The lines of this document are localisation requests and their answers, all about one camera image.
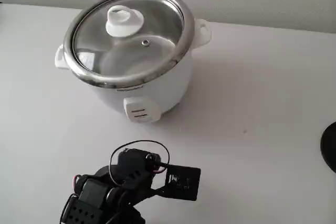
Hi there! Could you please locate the glass lid with white knob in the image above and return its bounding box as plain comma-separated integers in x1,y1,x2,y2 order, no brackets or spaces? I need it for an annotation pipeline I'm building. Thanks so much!
71,0,184,77

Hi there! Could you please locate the black round object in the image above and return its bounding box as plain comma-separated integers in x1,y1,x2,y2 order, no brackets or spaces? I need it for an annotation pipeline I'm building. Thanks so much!
320,121,336,175

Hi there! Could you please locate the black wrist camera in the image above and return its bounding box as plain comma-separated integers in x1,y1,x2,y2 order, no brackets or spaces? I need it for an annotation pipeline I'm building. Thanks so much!
145,153,162,168

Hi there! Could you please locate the thin black cable loop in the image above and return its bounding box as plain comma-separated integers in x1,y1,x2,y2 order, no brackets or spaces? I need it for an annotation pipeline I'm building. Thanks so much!
109,141,171,183

